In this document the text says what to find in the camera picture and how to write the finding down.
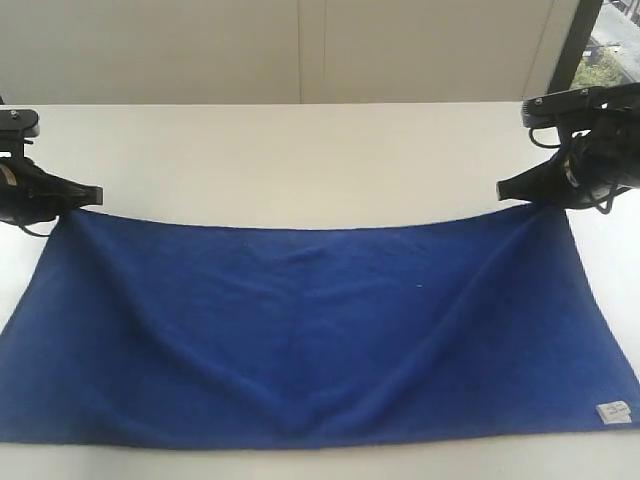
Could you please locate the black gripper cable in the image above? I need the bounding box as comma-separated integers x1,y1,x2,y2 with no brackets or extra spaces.
9,214,57,238
528,125,632,217

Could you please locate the blue terry towel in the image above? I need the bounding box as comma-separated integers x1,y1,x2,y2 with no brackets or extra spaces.
1,206,639,450

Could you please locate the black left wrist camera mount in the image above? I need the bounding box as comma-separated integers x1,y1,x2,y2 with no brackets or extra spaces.
0,109,40,152

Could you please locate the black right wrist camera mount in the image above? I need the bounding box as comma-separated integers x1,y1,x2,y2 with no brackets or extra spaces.
521,83,639,129

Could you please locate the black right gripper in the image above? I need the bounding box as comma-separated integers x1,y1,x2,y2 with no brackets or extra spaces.
496,112,639,209

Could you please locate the black window frame post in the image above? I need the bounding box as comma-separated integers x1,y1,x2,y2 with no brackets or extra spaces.
546,0,602,93

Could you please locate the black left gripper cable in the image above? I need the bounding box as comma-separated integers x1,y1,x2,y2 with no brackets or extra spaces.
9,214,57,238

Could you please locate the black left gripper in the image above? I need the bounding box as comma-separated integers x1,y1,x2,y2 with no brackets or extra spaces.
1,157,104,224

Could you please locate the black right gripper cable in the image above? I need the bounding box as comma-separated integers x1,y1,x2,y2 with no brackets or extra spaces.
528,125,632,217

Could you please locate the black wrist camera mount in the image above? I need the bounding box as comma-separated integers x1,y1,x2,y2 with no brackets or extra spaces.
521,83,639,129
0,109,40,152

